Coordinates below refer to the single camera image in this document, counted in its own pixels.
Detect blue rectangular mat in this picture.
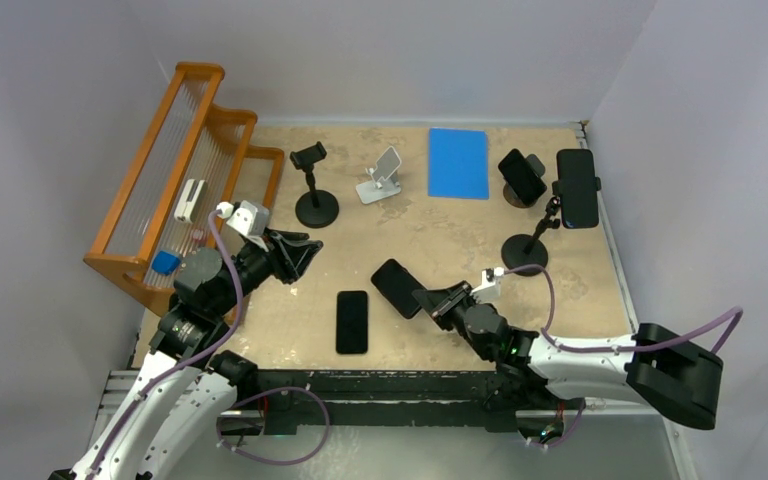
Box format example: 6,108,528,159
428,128,489,200

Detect blue object on rack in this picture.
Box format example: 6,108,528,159
150,249,182,276

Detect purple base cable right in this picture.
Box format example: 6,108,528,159
523,400,587,452

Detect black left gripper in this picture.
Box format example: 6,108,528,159
212,225,321,316

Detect orange wooden rack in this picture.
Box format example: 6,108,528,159
84,62,285,316

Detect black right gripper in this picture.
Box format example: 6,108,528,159
412,281,478,340

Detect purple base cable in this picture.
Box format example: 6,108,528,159
214,387,329,466
523,400,587,452

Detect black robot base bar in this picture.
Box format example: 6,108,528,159
234,369,583,435

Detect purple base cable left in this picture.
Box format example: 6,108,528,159
214,387,329,466

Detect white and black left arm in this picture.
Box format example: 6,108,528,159
50,229,323,479

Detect white device on rack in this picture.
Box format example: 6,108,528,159
173,178,207,224

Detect black tall phone stand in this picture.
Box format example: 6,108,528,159
501,194,568,276

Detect black round-base phone stand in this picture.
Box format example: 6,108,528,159
290,141,339,229

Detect black smartphone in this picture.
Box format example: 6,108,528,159
336,290,369,355

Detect white folding phone stand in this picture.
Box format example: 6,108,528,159
356,146,402,205

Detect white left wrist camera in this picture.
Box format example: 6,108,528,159
216,200,271,251

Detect black phone on small stand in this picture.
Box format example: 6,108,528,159
497,148,548,207

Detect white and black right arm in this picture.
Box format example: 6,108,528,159
412,283,723,430

